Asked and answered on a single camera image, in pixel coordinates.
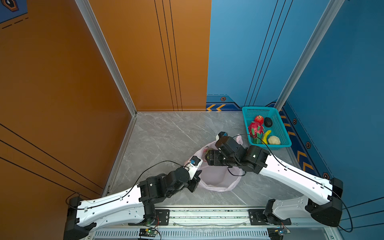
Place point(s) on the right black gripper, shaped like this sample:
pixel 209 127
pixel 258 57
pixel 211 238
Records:
pixel 213 155

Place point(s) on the red apple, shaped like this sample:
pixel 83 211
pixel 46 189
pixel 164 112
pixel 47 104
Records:
pixel 259 120

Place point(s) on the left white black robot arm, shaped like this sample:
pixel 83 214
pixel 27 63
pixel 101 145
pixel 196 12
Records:
pixel 134 206

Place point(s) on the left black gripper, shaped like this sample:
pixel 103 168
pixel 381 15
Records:
pixel 194 181

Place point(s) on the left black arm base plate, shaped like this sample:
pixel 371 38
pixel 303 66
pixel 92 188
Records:
pixel 160 218

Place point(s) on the right aluminium corner post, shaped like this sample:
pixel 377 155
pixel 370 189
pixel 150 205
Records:
pixel 318 34

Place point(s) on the aluminium front rail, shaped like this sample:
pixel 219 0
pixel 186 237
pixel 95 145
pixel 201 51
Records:
pixel 218 223

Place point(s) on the aluminium corner post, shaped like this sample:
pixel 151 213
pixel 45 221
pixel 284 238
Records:
pixel 104 49
pixel 318 34

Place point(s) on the left green circuit board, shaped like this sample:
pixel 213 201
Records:
pixel 148 234

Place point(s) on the yellow mango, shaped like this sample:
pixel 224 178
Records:
pixel 265 136

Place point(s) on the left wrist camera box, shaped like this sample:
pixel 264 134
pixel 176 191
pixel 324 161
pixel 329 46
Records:
pixel 193 165

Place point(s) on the beige round fruit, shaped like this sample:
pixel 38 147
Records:
pixel 273 140

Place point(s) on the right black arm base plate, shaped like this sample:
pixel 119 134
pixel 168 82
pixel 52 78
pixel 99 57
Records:
pixel 258 218

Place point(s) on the teal plastic mesh basket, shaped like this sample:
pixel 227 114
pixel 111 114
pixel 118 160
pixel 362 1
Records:
pixel 278 129

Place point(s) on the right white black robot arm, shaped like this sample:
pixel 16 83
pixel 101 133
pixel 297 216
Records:
pixel 321 198

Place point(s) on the right small circuit board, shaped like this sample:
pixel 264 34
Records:
pixel 278 233

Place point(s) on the left aluminium corner post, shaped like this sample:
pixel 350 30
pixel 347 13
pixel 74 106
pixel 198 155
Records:
pixel 104 49

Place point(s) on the pink plastic bag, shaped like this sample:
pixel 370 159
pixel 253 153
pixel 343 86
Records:
pixel 217 178

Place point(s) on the red dragon fruit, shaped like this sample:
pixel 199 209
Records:
pixel 256 131

